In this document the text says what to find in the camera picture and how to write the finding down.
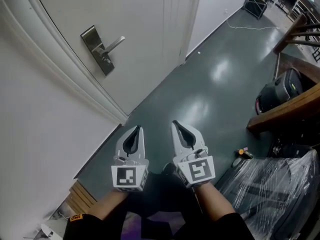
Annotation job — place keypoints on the stack of wooden boards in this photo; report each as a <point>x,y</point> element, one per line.
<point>81,196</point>

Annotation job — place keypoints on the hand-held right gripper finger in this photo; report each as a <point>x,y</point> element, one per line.
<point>175,141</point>
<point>195,137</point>

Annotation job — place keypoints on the person's right forearm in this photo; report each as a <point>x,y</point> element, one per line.
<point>212,201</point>

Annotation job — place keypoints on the plastic-wrapped black chair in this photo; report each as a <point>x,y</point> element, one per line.
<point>275,191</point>

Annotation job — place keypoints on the person's black left sleeve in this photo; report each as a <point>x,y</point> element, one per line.
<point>95,227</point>

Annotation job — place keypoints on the white door frame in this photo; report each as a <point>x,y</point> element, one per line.
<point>63,67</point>

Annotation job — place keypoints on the black metal frame rack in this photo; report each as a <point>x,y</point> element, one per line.
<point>255,5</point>

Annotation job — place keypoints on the dark wooden chair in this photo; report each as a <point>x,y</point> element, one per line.
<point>295,31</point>

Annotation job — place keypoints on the white plastic object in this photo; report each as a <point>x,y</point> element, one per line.
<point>47,231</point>

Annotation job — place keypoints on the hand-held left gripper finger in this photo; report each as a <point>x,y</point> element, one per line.
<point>120,144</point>
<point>140,146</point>

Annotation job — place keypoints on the person's black sleeve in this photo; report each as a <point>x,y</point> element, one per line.
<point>225,227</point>
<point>95,227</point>

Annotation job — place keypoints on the black wheeled case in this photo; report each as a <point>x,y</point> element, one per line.
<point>277,91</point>

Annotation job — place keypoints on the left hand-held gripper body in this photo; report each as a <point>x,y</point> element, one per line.
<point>126,176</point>

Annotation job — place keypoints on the person's black right sleeve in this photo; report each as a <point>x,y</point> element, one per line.
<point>225,227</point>

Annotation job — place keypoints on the white door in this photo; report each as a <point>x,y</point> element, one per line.
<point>140,21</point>

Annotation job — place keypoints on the person's legs in black trousers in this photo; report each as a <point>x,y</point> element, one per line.
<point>162,191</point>

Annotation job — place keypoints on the white slatted rack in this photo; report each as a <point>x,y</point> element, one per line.
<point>298,7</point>

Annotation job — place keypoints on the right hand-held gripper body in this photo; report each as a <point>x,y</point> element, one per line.
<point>197,171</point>

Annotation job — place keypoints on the silver metal door lock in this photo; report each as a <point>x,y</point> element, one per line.
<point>88,37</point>

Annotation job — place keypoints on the small orange-capped bottle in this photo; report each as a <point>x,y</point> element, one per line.
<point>242,151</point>

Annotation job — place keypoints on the person's left forearm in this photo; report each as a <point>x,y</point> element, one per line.
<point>110,204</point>

